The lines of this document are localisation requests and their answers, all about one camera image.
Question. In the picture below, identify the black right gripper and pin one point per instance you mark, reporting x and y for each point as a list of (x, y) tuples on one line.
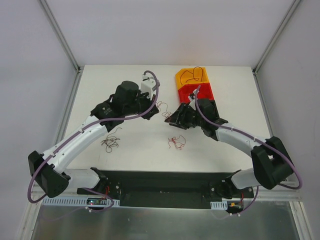
[(187, 116)]

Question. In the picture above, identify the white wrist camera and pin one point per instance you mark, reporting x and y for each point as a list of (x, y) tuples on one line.
[(149, 85), (192, 97)]

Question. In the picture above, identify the white slotted cable duct left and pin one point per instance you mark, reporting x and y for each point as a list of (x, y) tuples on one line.
[(74, 201)]

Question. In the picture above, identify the yellow plastic bin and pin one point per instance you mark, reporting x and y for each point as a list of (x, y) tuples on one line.
[(193, 75)]

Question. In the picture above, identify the left aluminium frame post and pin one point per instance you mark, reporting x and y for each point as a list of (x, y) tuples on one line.
[(59, 34)]

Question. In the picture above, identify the black plastic bin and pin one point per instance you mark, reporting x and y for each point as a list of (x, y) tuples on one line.
[(215, 109)]

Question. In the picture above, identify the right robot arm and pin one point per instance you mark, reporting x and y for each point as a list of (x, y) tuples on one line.
[(271, 163)]

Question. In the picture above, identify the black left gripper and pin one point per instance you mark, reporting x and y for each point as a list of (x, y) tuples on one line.
[(146, 110)]

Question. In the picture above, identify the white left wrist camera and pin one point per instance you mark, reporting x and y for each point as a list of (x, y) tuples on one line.
[(149, 85)]

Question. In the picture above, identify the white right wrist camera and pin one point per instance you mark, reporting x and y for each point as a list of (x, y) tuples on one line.
[(192, 97)]

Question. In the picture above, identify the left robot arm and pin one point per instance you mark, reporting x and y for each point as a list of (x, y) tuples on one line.
[(49, 169)]

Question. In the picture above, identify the right aluminium frame post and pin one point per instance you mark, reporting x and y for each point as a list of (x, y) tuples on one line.
[(295, 4)]

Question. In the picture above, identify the aluminium rail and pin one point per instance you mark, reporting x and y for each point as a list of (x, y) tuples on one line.
[(279, 194)]

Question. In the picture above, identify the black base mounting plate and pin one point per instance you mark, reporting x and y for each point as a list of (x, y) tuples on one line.
[(151, 189)]

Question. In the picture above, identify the aluminium frame post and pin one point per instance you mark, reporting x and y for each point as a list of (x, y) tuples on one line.
[(59, 34), (295, 4)]

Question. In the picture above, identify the white slotted cable duct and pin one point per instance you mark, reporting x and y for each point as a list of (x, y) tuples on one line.
[(74, 201), (219, 205)]

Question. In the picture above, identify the white slotted cable duct right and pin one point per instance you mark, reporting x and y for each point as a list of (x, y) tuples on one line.
[(219, 205)]

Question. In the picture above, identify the red plastic bin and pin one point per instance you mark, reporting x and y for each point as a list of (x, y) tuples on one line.
[(205, 92)]

